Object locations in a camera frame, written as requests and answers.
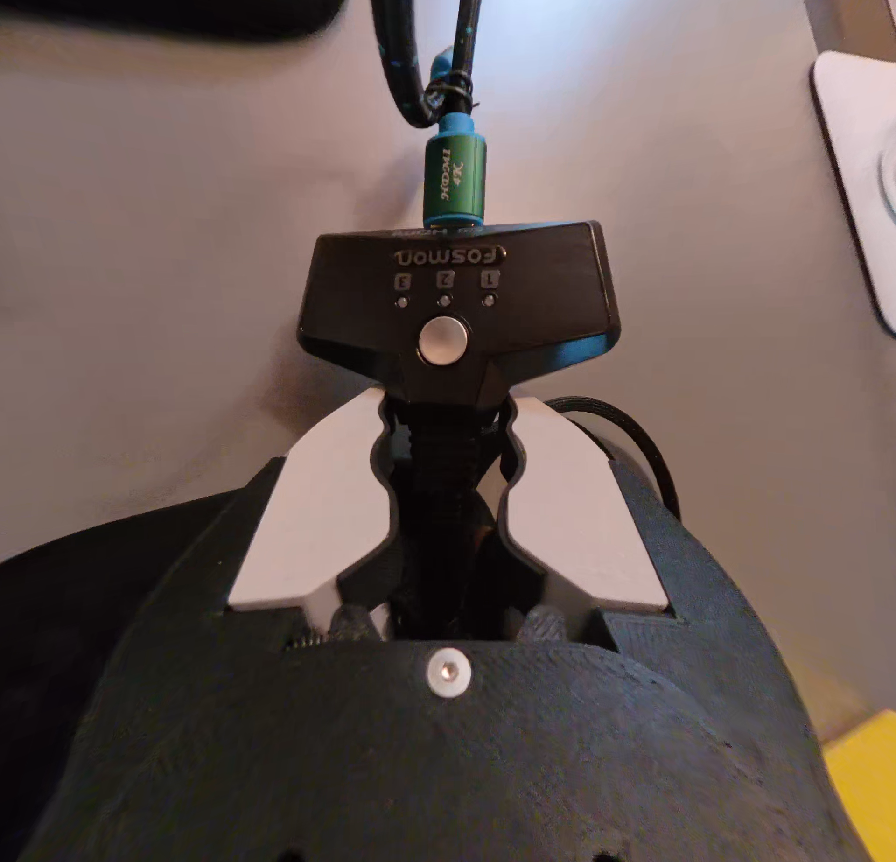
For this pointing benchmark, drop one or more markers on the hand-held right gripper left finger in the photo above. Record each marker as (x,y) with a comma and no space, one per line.
(315,519)

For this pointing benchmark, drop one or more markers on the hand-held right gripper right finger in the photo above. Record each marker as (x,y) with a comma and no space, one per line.
(581,519)

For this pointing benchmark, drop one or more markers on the black hdmi switch box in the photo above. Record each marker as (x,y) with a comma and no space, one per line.
(532,295)

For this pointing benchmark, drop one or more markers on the yellow plastic bin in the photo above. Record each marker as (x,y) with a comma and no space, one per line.
(868,792)

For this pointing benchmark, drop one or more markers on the black quilted pad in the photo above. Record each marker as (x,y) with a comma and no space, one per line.
(63,631)

